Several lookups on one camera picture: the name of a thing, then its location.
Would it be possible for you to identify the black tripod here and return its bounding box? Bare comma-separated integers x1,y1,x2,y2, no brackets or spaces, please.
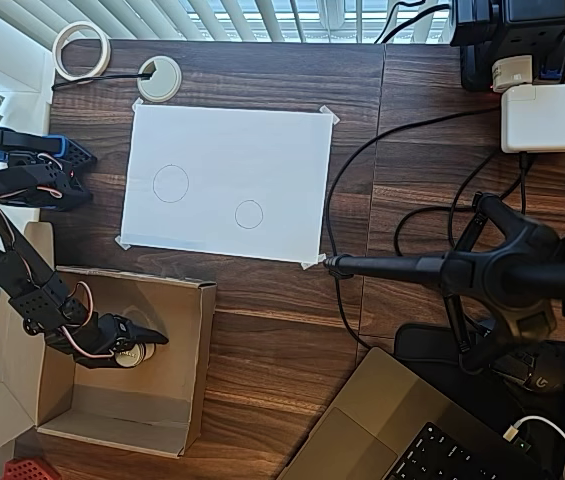
321,192,565,376

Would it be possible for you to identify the masking tape roll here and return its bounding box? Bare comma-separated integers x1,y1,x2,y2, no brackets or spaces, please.
52,22,112,81

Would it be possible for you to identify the black power strip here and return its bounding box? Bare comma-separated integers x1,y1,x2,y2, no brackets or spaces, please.
449,0,565,93

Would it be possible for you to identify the grey desk cable grommet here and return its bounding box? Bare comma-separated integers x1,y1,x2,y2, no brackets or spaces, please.
136,56,183,103

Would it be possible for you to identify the white charging cable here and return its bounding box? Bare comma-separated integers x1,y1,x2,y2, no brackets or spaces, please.
505,414,565,480

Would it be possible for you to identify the black computer mouse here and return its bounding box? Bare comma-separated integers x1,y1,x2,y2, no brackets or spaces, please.
491,344,565,396

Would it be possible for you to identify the long black cable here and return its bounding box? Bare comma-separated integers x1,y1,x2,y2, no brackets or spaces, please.
324,105,506,351

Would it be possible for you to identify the white window blind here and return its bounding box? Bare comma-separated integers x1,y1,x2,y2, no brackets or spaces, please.
0,0,456,45

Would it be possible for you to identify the blue plug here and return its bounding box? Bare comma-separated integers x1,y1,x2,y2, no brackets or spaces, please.
536,47,565,82

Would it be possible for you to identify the small silver jar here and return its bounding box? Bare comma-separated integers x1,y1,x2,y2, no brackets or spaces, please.
114,342,156,369

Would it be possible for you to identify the white paper sheet with circles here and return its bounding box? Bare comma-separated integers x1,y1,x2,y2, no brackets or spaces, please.
120,102,334,265

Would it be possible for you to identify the open cardboard box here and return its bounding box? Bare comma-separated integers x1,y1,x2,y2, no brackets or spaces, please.
0,221,218,459

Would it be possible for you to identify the large white power adapter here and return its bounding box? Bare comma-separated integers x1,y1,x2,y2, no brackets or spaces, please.
500,83,565,154

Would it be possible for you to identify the red white servo wire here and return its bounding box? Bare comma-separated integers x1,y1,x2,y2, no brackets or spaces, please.
54,281,119,359

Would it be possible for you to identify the red perforated block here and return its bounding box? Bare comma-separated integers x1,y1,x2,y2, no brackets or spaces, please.
1,456,61,480

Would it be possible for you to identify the grey laptop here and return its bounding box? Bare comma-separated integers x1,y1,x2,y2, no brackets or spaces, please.
276,347,553,480

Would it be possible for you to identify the black cable through grommet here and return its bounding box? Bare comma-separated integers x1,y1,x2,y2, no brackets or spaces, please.
50,72,156,92

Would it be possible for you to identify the black mouse pad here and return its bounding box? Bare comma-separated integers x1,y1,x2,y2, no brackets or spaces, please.
394,322,565,480

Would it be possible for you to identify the black adapter cable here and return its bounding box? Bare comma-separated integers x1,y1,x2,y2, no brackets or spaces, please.
394,149,533,261

